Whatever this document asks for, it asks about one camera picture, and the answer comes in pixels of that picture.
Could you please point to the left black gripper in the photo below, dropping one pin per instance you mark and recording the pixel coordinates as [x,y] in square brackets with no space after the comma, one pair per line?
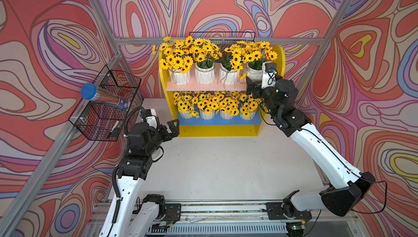
[166,136]

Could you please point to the sunflower pot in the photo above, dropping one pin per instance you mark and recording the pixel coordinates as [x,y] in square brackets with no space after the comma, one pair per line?
[248,106]
[232,64]
[255,54]
[208,105]
[186,103]
[228,103]
[176,58]
[205,54]

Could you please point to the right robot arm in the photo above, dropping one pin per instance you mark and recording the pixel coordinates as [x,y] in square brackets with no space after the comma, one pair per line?
[347,184]

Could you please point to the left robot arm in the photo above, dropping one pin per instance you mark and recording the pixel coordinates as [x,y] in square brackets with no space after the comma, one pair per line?
[128,178]

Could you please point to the yellow shelf unit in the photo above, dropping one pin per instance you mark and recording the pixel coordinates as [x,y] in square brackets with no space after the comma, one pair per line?
[216,127]

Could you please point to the black marker in basket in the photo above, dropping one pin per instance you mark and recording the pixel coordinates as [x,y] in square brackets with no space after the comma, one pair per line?
[115,130]

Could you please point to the blue capped pencil tube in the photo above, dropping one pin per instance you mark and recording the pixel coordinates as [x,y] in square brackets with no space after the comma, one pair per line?
[96,94]

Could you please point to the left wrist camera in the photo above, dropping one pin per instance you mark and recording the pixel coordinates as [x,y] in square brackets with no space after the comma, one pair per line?
[151,118]

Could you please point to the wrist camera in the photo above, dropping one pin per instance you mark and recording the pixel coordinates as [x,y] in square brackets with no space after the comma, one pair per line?
[269,74]
[151,118]

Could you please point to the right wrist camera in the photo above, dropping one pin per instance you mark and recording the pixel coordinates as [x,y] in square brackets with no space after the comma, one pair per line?
[269,74]

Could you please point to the black wire basket left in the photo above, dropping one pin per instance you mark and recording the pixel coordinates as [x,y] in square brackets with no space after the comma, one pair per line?
[95,120]

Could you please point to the black wire basket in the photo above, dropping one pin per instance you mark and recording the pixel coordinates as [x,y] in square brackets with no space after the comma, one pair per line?
[95,120]
[224,38]

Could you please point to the black wire basket rear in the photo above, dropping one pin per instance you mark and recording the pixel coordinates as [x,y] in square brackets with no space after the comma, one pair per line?
[224,38]

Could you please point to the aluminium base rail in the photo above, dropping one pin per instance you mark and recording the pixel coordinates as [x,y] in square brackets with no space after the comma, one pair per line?
[246,218]

